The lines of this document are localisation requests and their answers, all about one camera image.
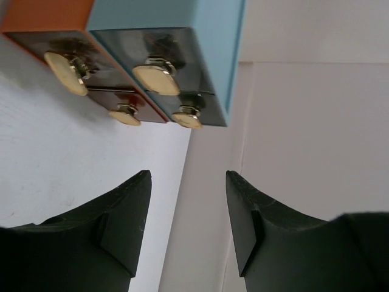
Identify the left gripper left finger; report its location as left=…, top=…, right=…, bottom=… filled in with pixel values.
left=1, top=170, right=152, bottom=291

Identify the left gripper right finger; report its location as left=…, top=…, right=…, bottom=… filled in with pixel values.
left=225, top=171, right=388, bottom=291

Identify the teal orange drawer box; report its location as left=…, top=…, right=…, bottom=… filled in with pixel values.
left=1, top=1, right=246, bottom=129

